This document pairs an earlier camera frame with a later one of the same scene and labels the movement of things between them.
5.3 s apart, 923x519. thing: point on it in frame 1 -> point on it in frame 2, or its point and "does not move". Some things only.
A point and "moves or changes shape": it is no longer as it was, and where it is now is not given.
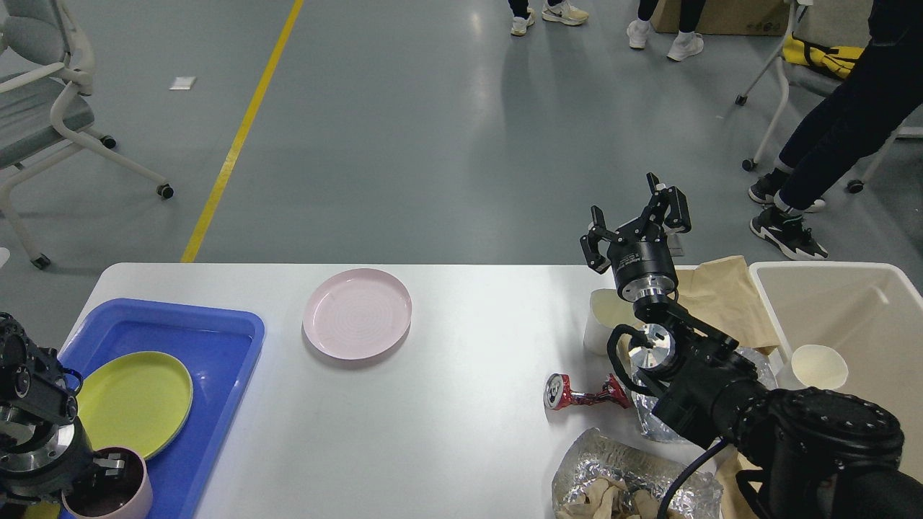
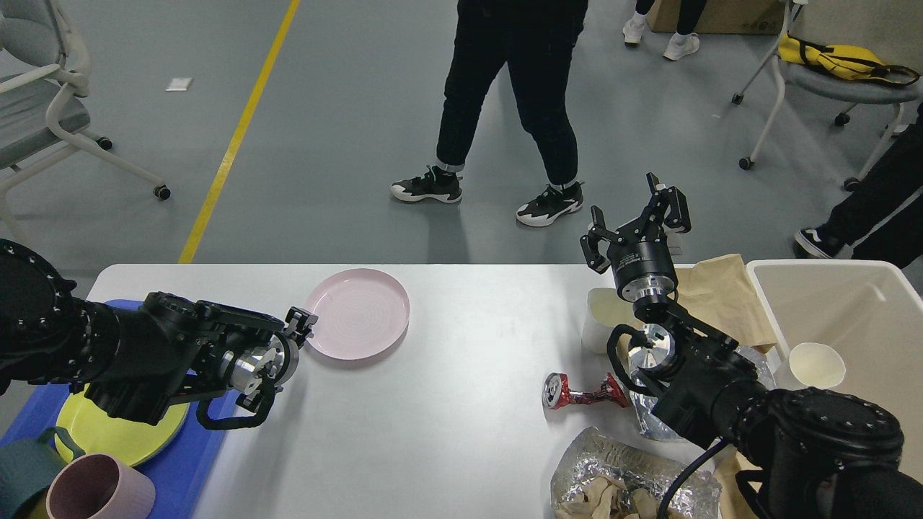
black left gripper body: [48, 468] -> [261, 367]
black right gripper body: [643, 265] does not move
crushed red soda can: [559, 395] does not move
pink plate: [357, 313] does not move
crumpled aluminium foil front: [599, 453] does not move
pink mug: [127, 495] moves or changes shape
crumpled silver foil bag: [657, 427] does not move
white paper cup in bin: [820, 366] does not move
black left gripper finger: [107, 466] -> [299, 325]
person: [835, 143] -> [537, 40]
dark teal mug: [43, 509] moves or changes shape
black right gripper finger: [678, 218] does not move
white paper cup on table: [608, 308] does not move
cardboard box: [727, 17] does not move
